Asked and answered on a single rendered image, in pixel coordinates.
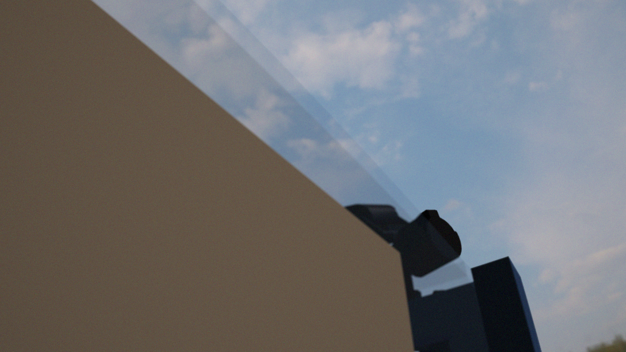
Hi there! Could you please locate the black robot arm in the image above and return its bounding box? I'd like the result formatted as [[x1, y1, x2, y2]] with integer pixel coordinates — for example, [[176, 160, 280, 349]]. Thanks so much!
[[421, 210, 462, 256]]

